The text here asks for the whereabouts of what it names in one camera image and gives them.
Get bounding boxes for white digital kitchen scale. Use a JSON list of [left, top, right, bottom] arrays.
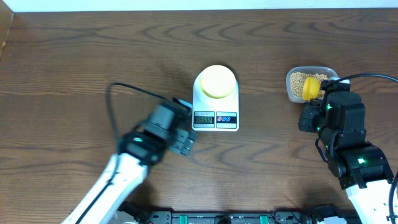
[[192, 74, 239, 132]]

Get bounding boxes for clear plastic bean container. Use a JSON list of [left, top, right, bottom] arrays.
[[286, 66, 338, 103]]

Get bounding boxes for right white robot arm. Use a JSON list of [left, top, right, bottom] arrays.
[[298, 80, 397, 223]]

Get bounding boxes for yellow plastic bowl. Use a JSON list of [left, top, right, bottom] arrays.
[[199, 65, 237, 99]]

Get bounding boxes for yellow measuring scoop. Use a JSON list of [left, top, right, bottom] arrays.
[[302, 77, 321, 101]]

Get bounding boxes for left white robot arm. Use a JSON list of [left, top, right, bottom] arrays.
[[64, 99, 197, 223]]

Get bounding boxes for soybeans in container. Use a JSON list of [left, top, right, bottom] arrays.
[[290, 72, 328, 97]]

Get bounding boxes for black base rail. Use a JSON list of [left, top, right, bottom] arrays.
[[118, 202, 364, 224]]

